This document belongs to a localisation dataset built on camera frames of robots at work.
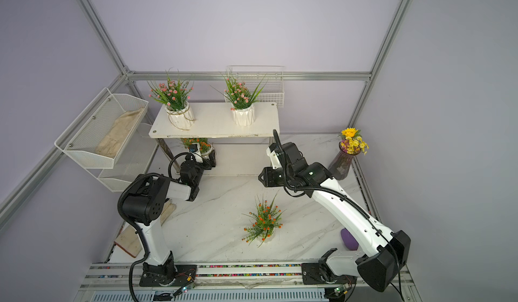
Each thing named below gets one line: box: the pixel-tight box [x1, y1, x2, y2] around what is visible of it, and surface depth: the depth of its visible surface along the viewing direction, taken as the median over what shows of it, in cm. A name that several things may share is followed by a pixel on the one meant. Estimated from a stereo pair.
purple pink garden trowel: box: [340, 227, 360, 251], surface depth 84 cm
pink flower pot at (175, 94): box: [147, 68, 195, 131], surface depth 71 cm
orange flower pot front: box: [241, 190, 287, 249], surface depth 75 cm
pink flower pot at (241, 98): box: [209, 68, 268, 127], surface depth 71 cm
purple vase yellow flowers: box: [328, 127, 370, 181], surface depth 88 cm
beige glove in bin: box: [95, 107, 144, 159], surface depth 81 cm
